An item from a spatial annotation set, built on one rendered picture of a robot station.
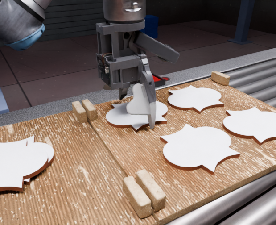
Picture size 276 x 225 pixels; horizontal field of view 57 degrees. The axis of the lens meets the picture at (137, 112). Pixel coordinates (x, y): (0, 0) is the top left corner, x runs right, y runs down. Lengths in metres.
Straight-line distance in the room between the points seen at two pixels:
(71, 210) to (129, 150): 0.15
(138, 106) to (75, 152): 0.14
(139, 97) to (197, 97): 0.20
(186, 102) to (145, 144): 0.19
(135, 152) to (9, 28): 0.53
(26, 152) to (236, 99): 0.50
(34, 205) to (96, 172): 0.10
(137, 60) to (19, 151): 0.26
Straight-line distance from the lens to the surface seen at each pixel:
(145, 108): 0.49
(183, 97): 0.65
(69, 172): 0.44
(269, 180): 0.50
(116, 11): 0.46
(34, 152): 0.47
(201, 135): 0.51
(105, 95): 0.72
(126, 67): 0.47
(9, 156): 0.48
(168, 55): 0.53
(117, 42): 0.47
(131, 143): 0.49
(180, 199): 0.39
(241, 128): 0.55
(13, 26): 0.83
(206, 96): 0.66
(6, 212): 0.41
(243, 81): 0.87
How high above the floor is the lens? 1.23
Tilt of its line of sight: 30 degrees down
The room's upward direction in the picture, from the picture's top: straight up
